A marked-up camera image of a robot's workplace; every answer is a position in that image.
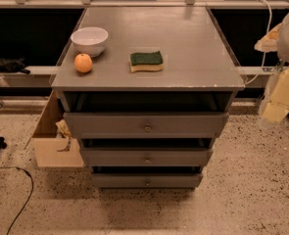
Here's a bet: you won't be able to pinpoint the orange fruit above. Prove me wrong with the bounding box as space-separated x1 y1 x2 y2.
73 54 93 73

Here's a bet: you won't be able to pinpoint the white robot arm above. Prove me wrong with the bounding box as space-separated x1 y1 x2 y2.
254 13 289 123

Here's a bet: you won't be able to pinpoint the white ceramic bowl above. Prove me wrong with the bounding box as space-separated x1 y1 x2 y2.
71 26 109 57

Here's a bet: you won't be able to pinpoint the green yellow sponge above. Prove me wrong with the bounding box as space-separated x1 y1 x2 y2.
129 51 164 72

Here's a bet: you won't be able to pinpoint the white hanging cable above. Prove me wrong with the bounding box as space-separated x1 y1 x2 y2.
245 0 273 86

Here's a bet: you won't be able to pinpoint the black floor cable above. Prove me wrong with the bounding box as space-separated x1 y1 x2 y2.
0 165 34 235

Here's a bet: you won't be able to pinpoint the grey drawer cabinet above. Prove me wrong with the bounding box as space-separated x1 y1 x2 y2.
52 7 244 175

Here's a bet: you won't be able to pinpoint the grey bottom drawer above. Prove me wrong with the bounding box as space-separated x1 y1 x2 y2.
92 173 203 188

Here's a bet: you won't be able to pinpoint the black cloth on rail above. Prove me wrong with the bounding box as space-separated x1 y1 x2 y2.
0 58 30 74

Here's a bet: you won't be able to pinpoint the grey drawer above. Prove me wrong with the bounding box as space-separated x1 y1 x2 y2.
64 113 228 139
80 149 213 166
92 173 203 188

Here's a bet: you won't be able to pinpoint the grey top drawer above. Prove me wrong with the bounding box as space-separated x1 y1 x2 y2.
64 113 228 139

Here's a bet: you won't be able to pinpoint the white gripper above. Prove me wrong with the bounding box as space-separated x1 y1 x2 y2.
254 23 289 123

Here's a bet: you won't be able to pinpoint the open cardboard box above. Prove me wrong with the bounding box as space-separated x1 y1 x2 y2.
31 92 84 167

